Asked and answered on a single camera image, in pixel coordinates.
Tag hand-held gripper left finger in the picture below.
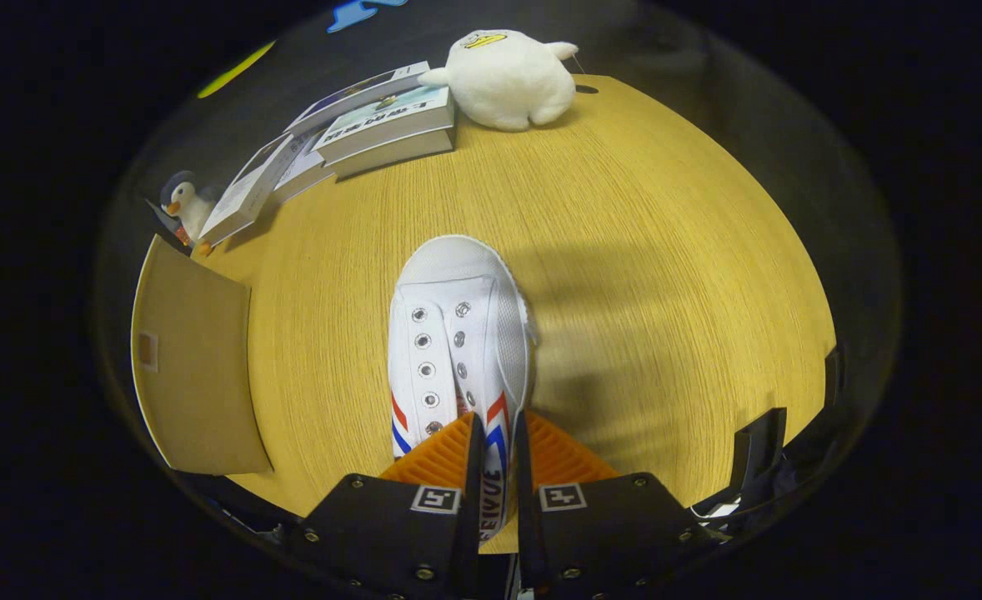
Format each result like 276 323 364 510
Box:
295 412 485 600

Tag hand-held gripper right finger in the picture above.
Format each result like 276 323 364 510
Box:
512 410 709 600

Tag white canvas shoe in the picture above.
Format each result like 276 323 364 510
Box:
388 235 538 543

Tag beige fabric storage box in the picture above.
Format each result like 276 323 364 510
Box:
130 236 273 476

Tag black upright object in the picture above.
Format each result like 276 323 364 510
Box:
824 346 844 409
729 408 788 505

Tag thin white book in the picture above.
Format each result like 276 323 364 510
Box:
273 133 338 205

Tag thick book with teal cover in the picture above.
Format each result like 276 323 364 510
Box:
312 86 457 180

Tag penguin plush toy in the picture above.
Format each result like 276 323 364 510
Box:
160 171 218 251

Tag white duck plush toy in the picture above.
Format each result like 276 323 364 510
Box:
418 30 579 132

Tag book with dark cover picture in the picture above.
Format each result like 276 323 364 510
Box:
287 61 432 134

